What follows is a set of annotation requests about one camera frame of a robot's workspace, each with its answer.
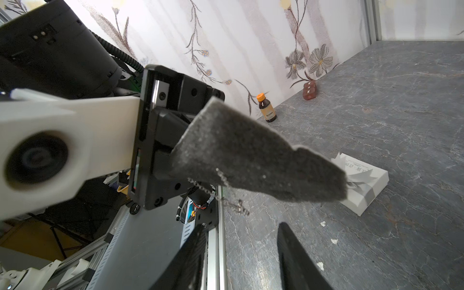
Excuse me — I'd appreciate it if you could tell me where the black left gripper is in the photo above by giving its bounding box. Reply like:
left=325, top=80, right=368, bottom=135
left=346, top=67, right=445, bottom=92
left=128, top=65, right=225, bottom=210

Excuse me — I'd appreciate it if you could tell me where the white jewelry box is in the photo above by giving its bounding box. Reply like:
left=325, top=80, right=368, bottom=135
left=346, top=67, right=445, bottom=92
left=331, top=153, right=389, bottom=216

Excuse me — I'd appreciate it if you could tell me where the brown bottle orange cap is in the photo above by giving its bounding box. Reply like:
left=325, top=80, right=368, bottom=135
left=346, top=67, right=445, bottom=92
left=256, top=93, right=277, bottom=123

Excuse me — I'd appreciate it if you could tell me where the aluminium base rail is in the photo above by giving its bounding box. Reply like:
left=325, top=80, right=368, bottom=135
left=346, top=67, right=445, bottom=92
left=83, top=184, right=227, bottom=290

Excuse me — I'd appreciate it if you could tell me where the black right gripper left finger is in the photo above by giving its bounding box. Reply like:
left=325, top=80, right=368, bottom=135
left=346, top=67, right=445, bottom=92
left=150, top=224, right=207, bottom=290

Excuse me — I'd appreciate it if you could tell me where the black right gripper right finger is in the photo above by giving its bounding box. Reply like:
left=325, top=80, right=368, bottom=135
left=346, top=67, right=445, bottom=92
left=277, top=222, right=333, bottom=290

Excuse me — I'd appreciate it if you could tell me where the small brown red box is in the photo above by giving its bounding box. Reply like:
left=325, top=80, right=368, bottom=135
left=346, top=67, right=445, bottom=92
left=302, top=80, right=317, bottom=100

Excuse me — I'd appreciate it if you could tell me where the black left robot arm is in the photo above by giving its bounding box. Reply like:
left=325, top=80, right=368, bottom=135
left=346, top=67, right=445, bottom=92
left=1, top=1, right=225, bottom=219

